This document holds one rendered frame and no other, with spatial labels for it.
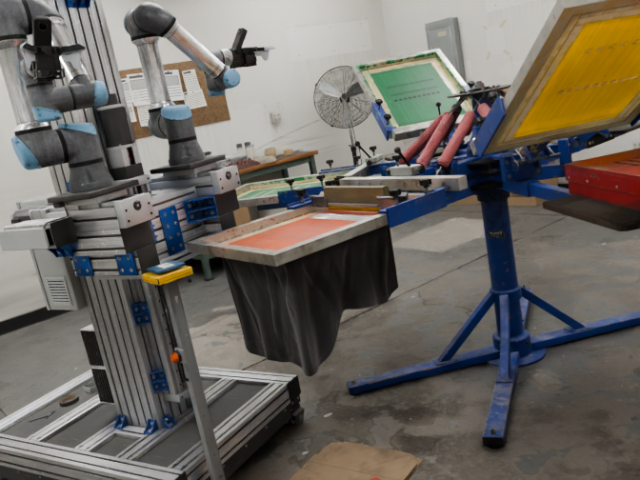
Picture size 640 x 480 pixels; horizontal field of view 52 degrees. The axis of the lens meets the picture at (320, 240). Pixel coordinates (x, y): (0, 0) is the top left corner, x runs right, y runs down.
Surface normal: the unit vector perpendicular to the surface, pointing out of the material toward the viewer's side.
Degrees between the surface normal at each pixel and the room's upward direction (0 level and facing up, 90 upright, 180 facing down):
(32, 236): 90
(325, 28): 90
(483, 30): 90
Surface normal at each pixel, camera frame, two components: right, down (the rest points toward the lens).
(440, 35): -0.77, 0.28
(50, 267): -0.50, 0.29
